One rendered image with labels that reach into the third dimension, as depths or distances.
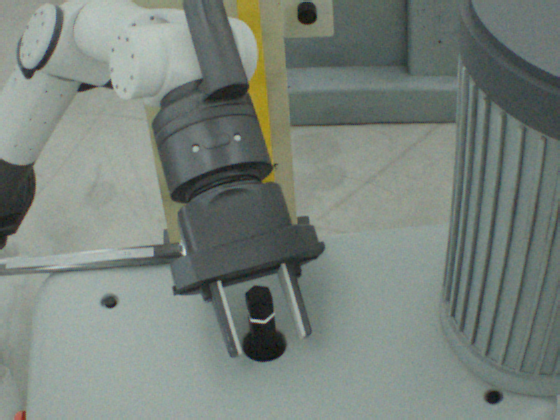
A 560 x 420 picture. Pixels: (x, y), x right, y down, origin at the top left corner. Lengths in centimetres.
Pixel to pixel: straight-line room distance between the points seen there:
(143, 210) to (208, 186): 286
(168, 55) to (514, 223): 33
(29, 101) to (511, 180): 65
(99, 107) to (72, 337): 335
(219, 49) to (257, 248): 16
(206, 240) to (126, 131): 324
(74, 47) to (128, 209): 265
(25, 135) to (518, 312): 66
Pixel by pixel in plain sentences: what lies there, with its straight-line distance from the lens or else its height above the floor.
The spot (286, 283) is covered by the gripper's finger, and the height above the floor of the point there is 195.
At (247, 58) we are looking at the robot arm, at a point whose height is 204.
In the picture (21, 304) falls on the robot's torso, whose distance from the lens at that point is 126.
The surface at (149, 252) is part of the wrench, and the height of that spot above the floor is 190.
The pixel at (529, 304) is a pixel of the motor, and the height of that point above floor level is 200.
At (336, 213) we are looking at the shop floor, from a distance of 355.
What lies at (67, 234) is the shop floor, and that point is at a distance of 364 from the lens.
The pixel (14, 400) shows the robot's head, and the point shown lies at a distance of 119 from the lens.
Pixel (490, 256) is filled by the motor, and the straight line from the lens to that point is 69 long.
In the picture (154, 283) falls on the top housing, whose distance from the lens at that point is 87.
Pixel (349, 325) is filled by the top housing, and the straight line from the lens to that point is 82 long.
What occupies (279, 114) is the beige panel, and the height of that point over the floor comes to 70.
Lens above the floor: 254
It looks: 46 degrees down
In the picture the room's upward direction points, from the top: 5 degrees counter-clockwise
